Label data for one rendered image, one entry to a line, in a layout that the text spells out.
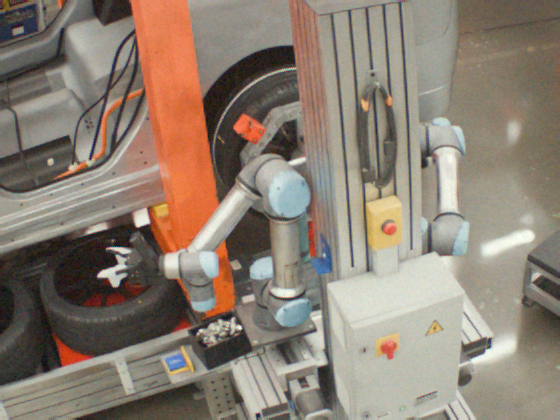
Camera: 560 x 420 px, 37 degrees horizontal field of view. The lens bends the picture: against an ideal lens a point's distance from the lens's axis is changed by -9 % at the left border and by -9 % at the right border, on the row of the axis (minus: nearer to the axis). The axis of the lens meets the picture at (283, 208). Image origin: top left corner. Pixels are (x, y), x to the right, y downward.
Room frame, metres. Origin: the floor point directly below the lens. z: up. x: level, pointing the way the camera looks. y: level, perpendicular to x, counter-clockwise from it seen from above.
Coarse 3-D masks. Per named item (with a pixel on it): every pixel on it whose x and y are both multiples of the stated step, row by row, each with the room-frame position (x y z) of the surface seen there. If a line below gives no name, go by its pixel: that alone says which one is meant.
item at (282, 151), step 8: (280, 128) 3.22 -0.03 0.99; (288, 128) 3.23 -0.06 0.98; (288, 136) 3.23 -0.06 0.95; (296, 136) 3.25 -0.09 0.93; (272, 144) 3.20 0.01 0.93; (280, 144) 3.24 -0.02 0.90; (288, 144) 3.23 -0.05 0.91; (280, 152) 3.23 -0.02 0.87; (288, 152) 3.27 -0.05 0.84; (288, 160) 3.26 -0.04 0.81
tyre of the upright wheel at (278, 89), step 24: (264, 72) 3.38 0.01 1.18; (288, 72) 3.35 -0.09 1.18; (240, 96) 3.30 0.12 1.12; (264, 96) 3.20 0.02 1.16; (288, 96) 3.21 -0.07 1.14; (216, 120) 3.31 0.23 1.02; (216, 144) 3.24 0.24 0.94; (240, 144) 3.14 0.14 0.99; (216, 168) 3.26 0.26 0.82; (240, 168) 3.13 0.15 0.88; (264, 216) 3.15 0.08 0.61
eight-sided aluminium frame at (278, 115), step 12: (276, 108) 3.16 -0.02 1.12; (288, 108) 3.16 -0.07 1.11; (264, 120) 3.14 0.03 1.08; (276, 120) 3.10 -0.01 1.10; (288, 120) 3.12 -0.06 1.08; (252, 144) 3.11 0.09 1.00; (264, 144) 3.08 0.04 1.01; (240, 156) 3.10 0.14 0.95; (252, 156) 3.06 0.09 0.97; (252, 204) 3.05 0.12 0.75
